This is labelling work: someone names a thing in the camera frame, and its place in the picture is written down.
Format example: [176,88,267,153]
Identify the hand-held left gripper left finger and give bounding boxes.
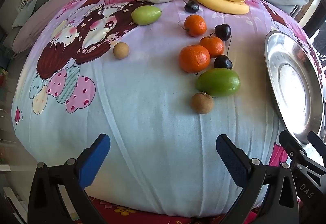
[28,134,111,224]

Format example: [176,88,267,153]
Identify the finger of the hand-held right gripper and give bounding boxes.
[307,131,326,157]
[279,130,326,181]

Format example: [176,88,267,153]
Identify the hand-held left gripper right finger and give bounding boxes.
[216,134,299,224]

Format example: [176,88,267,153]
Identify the brown longan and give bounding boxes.
[192,92,214,115]
[113,42,130,60]

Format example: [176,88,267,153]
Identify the round steel plate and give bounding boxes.
[264,30,326,145]

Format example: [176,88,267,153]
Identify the green jujube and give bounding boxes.
[131,5,162,26]
[195,68,241,97]

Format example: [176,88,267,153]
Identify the dark cherry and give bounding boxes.
[183,0,200,13]
[214,36,233,70]
[214,24,232,41]

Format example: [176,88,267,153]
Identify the orange tangerine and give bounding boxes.
[177,14,207,37]
[178,45,211,73]
[199,33,225,58]

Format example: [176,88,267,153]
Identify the red floral cloth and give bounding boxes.
[84,195,258,224]

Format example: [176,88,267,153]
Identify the cartoon printed blanket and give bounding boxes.
[11,0,326,217]

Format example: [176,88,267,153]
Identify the light small pillow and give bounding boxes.
[11,0,39,28]

